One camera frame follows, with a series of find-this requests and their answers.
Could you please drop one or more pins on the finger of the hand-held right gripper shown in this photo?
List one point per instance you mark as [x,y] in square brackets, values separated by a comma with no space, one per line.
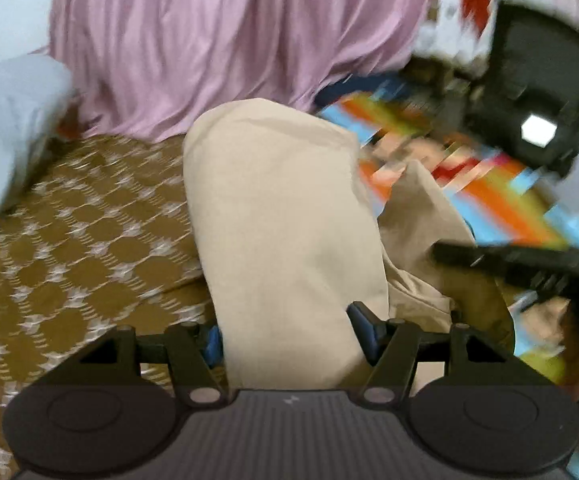
[509,262]

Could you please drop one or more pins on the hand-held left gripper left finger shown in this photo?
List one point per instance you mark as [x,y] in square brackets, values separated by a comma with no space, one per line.
[214,347]

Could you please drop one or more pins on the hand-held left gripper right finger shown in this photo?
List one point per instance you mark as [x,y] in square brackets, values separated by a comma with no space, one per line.
[369,335]

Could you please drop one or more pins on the beige zip hoodie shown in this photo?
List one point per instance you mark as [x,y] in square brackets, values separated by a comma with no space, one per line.
[279,220]

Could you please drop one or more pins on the colourful cartoon printed blanket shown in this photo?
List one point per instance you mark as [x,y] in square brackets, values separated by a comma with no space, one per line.
[499,195]

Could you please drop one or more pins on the brown patterned blanket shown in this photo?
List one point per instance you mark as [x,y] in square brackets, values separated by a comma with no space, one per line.
[79,240]

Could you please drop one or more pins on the black chair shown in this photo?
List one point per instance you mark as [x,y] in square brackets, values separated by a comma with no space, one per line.
[534,75]

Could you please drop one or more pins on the light blue pillow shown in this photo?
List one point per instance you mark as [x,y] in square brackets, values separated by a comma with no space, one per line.
[9,135]

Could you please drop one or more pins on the purple satin cloth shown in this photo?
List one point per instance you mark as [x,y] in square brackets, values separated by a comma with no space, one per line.
[219,35]

